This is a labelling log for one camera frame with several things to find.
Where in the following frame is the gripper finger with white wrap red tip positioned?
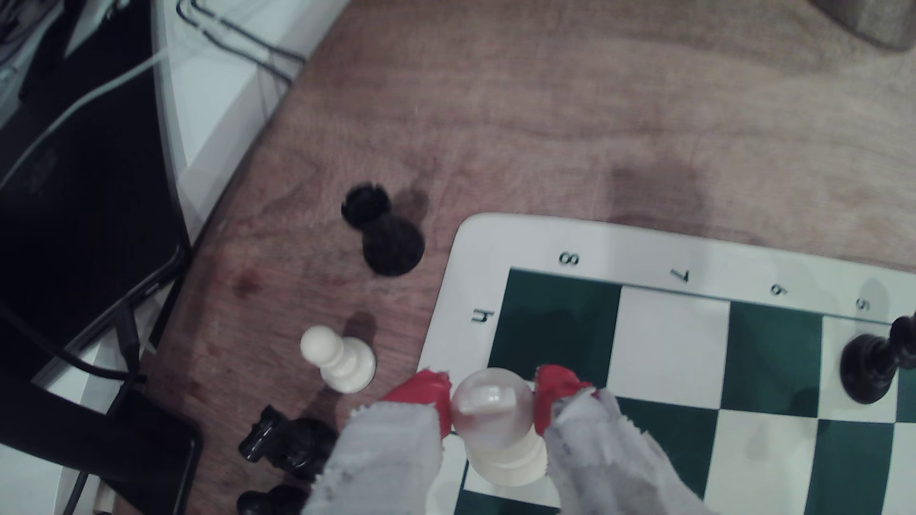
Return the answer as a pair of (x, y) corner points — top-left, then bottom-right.
(534, 364), (717, 515)
(301, 369), (454, 515)

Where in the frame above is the black chess knight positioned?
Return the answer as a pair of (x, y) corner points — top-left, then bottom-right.
(238, 405), (339, 482)

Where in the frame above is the white chess pawn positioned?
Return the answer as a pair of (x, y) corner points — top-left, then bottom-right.
(300, 325), (377, 395)

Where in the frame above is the black chess piece round head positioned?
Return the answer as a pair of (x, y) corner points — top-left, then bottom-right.
(236, 484), (311, 515)

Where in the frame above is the green white chess mat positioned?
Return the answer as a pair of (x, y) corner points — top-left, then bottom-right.
(418, 212), (916, 515)

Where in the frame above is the black chess king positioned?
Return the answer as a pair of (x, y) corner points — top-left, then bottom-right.
(839, 311), (916, 406)

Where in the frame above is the black monitor screen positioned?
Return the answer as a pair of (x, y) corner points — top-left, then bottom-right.
(0, 0), (193, 383)

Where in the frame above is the black twin wire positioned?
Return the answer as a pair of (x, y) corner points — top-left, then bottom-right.
(175, 0), (309, 88)

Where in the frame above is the white cable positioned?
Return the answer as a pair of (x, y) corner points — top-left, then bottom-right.
(0, 44), (176, 190)

